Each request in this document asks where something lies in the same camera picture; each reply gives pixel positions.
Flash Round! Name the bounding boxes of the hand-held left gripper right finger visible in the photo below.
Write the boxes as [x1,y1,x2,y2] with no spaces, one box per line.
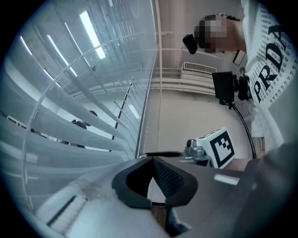
[152,157,249,238]

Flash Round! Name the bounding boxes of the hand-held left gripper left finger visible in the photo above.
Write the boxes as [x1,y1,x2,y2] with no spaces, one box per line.
[34,157,169,238]

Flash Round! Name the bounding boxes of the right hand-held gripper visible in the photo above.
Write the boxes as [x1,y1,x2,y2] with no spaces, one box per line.
[144,126,235,170]

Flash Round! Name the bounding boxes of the white window blinds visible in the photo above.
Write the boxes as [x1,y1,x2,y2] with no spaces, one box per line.
[0,0,161,210]

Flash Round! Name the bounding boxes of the person's right forearm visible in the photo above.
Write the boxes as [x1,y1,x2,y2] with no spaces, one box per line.
[223,136,266,172]

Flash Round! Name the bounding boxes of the black body-worn device box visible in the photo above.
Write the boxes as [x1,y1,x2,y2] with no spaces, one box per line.
[211,71,235,104]

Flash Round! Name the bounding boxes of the white ceiling air vent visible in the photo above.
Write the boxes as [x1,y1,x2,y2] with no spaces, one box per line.
[182,61,217,74]

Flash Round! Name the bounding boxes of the white black-rimmed device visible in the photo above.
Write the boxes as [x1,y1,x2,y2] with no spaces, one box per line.
[232,50,247,66]

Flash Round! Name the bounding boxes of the person's head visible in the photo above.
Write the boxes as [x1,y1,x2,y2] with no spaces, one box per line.
[194,13,247,54]

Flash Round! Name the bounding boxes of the long ceiling light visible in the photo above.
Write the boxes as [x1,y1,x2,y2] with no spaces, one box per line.
[79,10,107,60]

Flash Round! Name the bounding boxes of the white printed t-shirt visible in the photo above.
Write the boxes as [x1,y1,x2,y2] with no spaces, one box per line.
[241,0,298,149]

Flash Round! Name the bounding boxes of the grey metal partition post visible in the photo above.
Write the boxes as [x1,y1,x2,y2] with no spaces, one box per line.
[134,0,163,159]

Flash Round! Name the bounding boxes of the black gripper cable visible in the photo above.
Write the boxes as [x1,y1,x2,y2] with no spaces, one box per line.
[229,103,257,160]

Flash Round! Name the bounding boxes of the black device mount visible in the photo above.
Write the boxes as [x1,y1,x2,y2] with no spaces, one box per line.
[235,74,251,100]

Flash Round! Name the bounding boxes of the black head-worn camera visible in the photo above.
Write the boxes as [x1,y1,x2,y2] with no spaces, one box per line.
[182,33,198,55]

